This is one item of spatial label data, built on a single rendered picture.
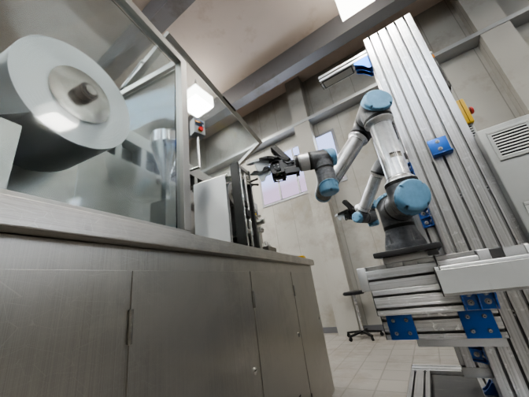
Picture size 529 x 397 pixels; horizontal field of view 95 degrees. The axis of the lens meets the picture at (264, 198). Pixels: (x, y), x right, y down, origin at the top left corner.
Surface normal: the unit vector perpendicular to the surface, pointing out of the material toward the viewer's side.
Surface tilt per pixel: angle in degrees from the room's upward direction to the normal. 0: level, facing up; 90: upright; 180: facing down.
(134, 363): 90
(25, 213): 90
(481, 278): 90
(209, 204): 90
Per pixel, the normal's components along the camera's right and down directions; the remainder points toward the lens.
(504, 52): -0.54, -0.22
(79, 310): 0.91, -0.26
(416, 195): -0.11, -0.20
